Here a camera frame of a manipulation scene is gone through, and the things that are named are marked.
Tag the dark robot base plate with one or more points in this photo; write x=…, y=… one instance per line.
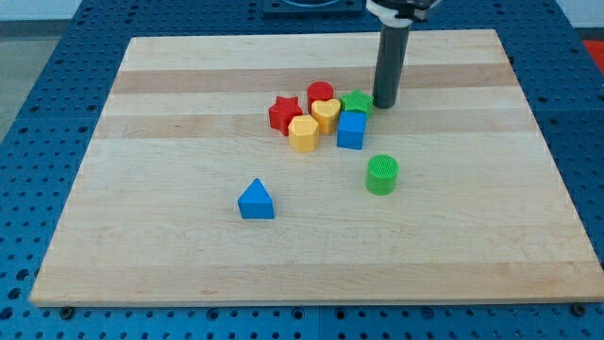
x=291, y=8

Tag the yellow heart block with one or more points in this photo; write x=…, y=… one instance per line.
x=326, y=113

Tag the wooden board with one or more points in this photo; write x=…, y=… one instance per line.
x=479, y=213

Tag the yellow hexagon block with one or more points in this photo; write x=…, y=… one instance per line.
x=303, y=133

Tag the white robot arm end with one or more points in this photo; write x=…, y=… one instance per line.
x=401, y=13

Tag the red star block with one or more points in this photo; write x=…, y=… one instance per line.
x=282, y=112

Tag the blue cube block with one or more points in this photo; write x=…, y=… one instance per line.
x=351, y=130

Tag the blue triangle block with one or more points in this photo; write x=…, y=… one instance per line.
x=255, y=202

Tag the green cylinder block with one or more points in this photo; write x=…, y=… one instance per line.
x=381, y=175

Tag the green star block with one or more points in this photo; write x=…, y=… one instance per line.
x=358, y=101

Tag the red cylinder block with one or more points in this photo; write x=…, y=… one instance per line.
x=319, y=90

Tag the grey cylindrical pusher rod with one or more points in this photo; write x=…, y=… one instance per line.
x=390, y=60

